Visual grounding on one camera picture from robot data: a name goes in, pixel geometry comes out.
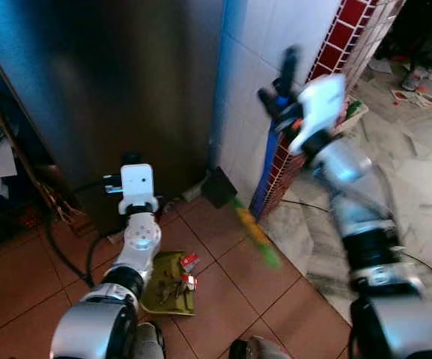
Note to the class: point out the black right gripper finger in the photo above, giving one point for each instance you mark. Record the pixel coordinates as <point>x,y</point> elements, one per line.
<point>266,99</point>
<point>290,67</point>

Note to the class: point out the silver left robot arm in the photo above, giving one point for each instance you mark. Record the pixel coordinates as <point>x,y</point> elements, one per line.
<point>137,238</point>

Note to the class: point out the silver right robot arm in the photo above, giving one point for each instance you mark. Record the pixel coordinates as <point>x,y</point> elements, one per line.
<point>369,224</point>

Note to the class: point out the red tiled counter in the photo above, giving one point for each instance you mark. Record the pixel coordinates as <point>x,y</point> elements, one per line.
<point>347,37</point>

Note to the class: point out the white tray with green item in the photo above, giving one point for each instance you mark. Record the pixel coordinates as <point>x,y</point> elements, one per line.
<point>354,114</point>

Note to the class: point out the small black box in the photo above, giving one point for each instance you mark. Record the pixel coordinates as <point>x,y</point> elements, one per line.
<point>218,187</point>

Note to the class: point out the steel grey refrigerator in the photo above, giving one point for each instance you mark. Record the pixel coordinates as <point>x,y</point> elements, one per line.
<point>118,82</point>

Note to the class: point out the red and white wrapper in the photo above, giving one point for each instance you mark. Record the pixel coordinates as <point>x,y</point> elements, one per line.
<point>189,263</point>

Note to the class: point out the olive green dustpan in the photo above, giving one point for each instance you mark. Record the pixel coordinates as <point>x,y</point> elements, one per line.
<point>167,288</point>

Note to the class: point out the grey shoe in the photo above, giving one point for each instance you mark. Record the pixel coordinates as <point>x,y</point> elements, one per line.
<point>415,78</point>

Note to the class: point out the white and red paper sheet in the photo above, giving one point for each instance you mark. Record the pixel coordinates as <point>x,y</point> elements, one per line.
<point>418,98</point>

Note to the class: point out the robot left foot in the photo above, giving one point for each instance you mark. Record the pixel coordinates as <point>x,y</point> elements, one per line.
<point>150,342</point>

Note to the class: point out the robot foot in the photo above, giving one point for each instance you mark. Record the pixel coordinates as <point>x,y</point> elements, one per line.
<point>260,349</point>
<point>150,342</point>

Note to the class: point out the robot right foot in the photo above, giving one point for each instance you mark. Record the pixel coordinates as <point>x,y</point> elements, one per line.
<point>260,349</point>

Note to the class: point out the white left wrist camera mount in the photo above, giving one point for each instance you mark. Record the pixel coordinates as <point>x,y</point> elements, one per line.
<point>138,183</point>

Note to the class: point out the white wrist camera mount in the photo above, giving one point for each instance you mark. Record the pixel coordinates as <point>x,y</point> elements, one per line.
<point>320,105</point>
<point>138,183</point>

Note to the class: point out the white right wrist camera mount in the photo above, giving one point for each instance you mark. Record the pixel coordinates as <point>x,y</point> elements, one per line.
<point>320,105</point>

